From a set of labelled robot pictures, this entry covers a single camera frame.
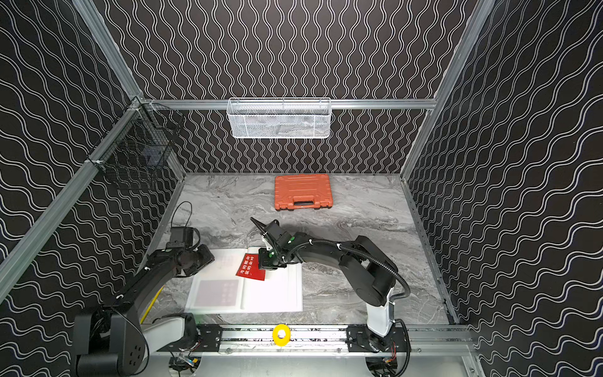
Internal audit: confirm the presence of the red card top row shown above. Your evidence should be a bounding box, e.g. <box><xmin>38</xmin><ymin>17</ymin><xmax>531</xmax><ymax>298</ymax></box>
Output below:
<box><xmin>236</xmin><ymin>253</ymin><xmax>266</xmax><ymax>281</ymax></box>

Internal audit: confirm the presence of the white photo album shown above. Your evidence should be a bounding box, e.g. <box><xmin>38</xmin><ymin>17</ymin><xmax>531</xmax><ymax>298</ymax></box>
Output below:
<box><xmin>185</xmin><ymin>248</ymin><xmax>303</xmax><ymax>314</ymax></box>

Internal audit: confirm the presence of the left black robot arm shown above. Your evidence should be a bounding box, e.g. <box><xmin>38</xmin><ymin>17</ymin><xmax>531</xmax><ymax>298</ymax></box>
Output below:
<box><xmin>71</xmin><ymin>244</ymin><xmax>215</xmax><ymax>376</ymax></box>

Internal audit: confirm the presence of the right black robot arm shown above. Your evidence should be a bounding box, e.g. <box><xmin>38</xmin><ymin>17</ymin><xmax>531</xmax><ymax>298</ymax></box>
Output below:
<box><xmin>251</xmin><ymin>218</ymin><xmax>411</xmax><ymax>339</ymax></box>

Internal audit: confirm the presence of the orange plastic tool case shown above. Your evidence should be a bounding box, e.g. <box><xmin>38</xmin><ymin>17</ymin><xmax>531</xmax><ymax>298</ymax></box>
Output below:
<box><xmin>274</xmin><ymin>174</ymin><xmax>334</xmax><ymax>211</ymax></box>

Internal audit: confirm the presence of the yellow pencil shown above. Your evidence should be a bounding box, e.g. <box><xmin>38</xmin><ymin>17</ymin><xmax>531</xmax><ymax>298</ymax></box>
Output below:
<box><xmin>141</xmin><ymin>287</ymin><xmax>164</xmax><ymax>313</ymax></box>

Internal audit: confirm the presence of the yellow tape roll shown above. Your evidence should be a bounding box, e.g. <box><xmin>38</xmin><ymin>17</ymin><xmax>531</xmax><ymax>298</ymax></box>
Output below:
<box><xmin>273</xmin><ymin>324</ymin><xmax>291</xmax><ymax>347</ymax></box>

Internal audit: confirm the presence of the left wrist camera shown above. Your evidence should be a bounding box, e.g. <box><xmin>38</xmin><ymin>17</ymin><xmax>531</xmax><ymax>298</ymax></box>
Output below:
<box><xmin>166</xmin><ymin>226</ymin><xmax>200</xmax><ymax>250</ymax></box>

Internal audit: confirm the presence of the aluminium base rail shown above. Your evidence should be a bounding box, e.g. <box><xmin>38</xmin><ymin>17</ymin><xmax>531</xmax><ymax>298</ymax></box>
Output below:
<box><xmin>143</xmin><ymin>318</ymin><xmax>473</xmax><ymax>358</ymax></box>

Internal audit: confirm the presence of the black wire mesh basket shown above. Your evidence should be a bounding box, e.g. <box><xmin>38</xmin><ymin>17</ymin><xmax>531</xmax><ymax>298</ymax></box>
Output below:
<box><xmin>93</xmin><ymin>104</ymin><xmax>185</xmax><ymax>192</ymax></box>

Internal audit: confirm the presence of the white wire mesh basket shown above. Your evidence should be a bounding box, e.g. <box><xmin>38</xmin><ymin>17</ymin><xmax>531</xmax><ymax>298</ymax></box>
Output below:
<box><xmin>226</xmin><ymin>97</ymin><xmax>332</xmax><ymax>139</ymax></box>

